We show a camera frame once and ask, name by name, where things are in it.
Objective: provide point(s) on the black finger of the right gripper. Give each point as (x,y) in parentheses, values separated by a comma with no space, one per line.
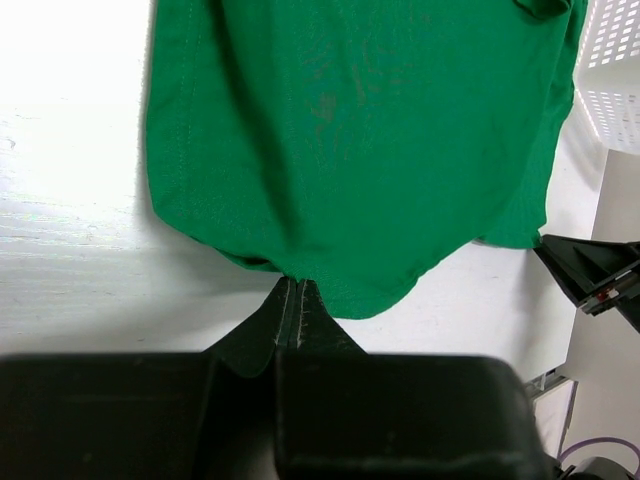
(595,276)

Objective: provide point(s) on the green t shirt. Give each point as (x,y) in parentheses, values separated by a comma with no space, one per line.
(357,144)

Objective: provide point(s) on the white plastic basket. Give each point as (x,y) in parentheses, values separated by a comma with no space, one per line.
(607,73)

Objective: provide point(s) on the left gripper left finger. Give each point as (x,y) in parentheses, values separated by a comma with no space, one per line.
(138,415)

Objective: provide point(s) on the aluminium rail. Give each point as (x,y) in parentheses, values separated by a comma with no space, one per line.
(551,381)

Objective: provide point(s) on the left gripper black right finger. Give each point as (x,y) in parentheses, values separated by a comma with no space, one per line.
(344,413)

